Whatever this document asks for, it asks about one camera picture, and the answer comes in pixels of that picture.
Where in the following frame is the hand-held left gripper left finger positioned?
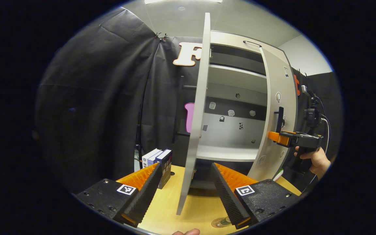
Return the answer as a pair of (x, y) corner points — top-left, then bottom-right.
(74, 162), (163, 228)

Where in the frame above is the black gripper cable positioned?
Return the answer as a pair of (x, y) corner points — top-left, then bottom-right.
(319, 96), (331, 155)

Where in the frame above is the white cabinet shelf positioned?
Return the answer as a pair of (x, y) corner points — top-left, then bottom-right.
(196, 144), (260, 163)
(208, 64), (267, 94)

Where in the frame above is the white grey cabinet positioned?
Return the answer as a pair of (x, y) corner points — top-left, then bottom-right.
(190, 30), (300, 191)

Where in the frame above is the black backdrop cloth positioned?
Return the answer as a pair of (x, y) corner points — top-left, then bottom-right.
(35, 7), (343, 193)

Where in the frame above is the dark printed box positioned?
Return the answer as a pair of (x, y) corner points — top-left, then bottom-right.
(155, 149), (173, 190)

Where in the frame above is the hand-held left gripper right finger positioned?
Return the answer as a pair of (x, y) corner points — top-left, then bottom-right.
(211, 162), (301, 229)

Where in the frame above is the round brown coaster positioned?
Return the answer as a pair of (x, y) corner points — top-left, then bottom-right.
(211, 217), (233, 228)

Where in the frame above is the white small box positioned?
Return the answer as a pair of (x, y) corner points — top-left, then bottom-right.
(142, 149), (161, 168)

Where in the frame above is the ceiling light strip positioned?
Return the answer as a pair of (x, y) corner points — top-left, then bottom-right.
(144, 0), (224, 4)

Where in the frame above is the green pink watermelon toy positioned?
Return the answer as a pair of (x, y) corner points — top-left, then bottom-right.
(272, 167), (285, 182)

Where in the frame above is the blue white box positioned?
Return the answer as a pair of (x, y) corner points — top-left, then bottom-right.
(148, 150), (165, 165)

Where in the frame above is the white cabinet door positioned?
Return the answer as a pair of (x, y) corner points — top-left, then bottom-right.
(247, 46), (298, 182)
(176, 12), (211, 216)

